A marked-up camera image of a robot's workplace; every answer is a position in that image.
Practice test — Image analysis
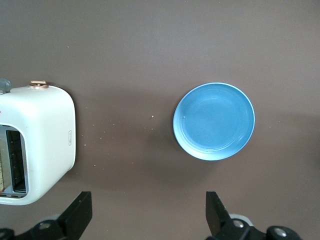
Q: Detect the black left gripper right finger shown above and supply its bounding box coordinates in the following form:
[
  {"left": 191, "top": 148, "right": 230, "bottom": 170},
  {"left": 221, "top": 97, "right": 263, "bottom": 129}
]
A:
[{"left": 205, "top": 191, "right": 301, "bottom": 240}]

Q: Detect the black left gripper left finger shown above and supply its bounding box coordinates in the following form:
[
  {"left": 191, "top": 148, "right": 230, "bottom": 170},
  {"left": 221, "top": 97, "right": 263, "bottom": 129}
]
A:
[{"left": 0, "top": 191, "right": 93, "bottom": 240}]

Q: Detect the blue plate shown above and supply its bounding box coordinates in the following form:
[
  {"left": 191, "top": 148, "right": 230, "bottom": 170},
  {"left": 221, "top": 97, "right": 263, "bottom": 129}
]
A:
[{"left": 172, "top": 82, "right": 256, "bottom": 162}]

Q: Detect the white toaster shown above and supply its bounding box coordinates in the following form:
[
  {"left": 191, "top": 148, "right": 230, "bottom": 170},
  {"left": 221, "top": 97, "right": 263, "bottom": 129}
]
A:
[{"left": 0, "top": 78, "right": 77, "bottom": 206}]

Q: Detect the brown table cloth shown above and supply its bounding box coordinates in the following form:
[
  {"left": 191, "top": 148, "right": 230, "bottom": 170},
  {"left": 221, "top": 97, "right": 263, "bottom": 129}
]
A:
[{"left": 0, "top": 0, "right": 320, "bottom": 240}]

